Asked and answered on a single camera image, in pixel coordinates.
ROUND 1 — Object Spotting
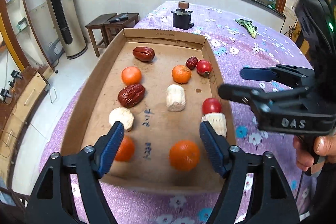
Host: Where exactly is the person's right hand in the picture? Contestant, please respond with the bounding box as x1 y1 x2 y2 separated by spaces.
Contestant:
293 135 336 172

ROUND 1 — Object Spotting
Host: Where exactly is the cream cylinder near tomato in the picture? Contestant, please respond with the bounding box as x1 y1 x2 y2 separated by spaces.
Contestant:
201 113 227 138

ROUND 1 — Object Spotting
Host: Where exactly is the black grinder with cork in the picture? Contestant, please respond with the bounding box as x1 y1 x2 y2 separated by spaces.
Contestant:
171 1 194 30

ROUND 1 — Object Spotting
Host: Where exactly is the cardboard tray box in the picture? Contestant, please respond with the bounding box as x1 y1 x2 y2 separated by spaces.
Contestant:
61 28 224 193

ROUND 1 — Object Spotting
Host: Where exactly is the orange mandarin tray right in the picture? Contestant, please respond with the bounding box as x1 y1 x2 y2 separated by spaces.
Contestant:
169 140 201 172

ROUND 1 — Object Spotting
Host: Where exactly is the small wrinkled red date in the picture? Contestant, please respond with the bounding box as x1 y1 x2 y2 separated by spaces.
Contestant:
185 56 198 71

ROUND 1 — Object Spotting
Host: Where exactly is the cream cylinder mushroom piece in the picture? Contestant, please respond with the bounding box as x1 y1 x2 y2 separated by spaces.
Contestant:
166 84 186 112

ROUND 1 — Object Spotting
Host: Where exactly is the tower air conditioner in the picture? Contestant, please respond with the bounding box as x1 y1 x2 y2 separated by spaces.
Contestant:
46 0 87 59

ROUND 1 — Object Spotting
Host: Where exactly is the cream cylinder left tray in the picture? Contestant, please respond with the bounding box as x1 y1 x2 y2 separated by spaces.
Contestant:
109 107 134 131

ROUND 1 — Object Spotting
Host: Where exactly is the wooden side cabinet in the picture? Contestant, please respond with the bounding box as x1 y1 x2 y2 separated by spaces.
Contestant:
1 67 54 187

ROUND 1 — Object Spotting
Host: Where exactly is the red tomato in tray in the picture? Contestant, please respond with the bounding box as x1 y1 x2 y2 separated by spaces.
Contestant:
202 98 222 115

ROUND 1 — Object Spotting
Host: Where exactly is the orange mandarin tray left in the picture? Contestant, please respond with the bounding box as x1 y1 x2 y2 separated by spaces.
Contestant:
114 135 135 162

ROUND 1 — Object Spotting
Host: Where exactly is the black remote on stool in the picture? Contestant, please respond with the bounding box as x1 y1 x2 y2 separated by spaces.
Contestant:
108 12 129 24

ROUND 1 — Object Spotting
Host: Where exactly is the large smooth red date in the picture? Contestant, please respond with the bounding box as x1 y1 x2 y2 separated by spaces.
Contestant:
133 47 155 62

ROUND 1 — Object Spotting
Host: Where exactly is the wrinkled red date in tray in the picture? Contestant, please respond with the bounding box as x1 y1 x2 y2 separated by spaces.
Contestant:
118 84 146 108

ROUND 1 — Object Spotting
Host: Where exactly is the purple floral tablecloth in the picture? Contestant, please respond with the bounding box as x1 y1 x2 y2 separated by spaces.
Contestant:
41 5 314 223

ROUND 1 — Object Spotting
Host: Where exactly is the green leafy vegetable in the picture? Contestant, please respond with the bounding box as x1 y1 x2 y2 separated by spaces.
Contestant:
235 19 257 39

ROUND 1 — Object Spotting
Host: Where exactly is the orange mandarin tray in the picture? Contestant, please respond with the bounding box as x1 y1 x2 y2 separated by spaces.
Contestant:
169 140 201 172
114 135 135 162

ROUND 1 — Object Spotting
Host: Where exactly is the orange mandarin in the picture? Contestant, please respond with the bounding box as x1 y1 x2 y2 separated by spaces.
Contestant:
171 65 192 84
121 67 142 86

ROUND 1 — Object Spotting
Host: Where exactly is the dark wooden stool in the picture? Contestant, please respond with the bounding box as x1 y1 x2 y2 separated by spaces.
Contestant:
85 12 139 57

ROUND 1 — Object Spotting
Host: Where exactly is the red cherry tomato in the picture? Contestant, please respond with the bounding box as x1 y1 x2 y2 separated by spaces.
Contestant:
196 60 212 77

